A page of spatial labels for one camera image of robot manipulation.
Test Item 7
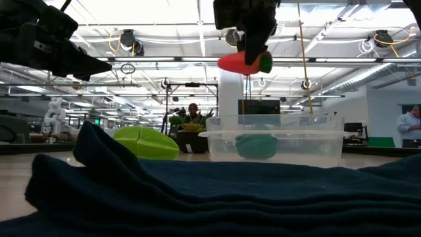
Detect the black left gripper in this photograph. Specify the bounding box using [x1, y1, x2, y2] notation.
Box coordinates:
[0, 0, 113, 82]

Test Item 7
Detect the light green toy vegetable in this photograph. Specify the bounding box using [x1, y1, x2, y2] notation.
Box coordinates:
[113, 126, 180, 161]

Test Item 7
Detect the potted succulent plant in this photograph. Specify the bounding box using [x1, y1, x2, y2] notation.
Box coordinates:
[168, 110, 215, 154]

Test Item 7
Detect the black computer monitor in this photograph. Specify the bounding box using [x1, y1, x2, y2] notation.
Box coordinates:
[343, 122, 370, 146]

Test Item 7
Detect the clear plastic tupperware container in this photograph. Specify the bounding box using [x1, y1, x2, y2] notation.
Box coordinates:
[197, 114, 350, 169]

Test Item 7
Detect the orange toy carrot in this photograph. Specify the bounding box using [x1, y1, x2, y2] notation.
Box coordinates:
[216, 50, 274, 76]

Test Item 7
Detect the yellow hanging cable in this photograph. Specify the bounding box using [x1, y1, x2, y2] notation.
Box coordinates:
[297, 0, 314, 116]

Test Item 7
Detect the ceiling cord reel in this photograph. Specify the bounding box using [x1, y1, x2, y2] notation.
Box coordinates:
[372, 29, 391, 49]
[119, 28, 146, 57]

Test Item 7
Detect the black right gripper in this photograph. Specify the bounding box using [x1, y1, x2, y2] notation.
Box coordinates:
[213, 0, 282, 66]

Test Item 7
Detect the dark green toy pepper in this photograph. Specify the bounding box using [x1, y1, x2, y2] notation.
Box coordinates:
[234, 124, 279, 161]

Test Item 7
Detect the white robot statue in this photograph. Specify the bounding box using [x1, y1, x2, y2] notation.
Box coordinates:
[41, 96, 67, 134]

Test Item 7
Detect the black aluminium table frame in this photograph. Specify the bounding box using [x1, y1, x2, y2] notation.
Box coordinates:
[0, 142, 421, 158]

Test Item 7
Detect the folded dark navy cloth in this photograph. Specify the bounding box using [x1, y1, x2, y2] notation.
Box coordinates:
[0, 120, 421, 237]

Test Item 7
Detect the black camera stand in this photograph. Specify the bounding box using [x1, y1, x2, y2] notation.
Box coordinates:
[160, 81, 220, 135]

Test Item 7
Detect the person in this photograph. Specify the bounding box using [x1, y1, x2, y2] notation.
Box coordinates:
[395, 105, 421, 149]
[185, 102, 201, 123]

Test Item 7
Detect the green board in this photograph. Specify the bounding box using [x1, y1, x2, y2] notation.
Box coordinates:
[367, 136, 396, 148]

